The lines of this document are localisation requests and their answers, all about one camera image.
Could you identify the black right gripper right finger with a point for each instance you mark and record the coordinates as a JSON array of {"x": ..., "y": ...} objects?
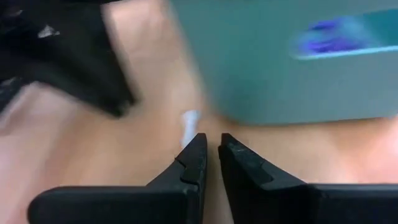
[{"x": 280, "y": 202}]

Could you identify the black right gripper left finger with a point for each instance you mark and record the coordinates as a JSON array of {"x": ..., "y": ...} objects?
[{"x": 155, "y": 202}]

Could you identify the white plastic bone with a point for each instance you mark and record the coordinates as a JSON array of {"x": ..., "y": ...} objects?
[{"x": 189, "y": 126}]

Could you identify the purple plastic spider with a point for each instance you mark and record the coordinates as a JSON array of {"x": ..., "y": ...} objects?
[{"x": 329, "y": 39}]

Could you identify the teal plastic basket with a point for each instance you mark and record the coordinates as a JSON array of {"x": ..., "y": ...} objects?
[{"x": 264, "y": 77}]

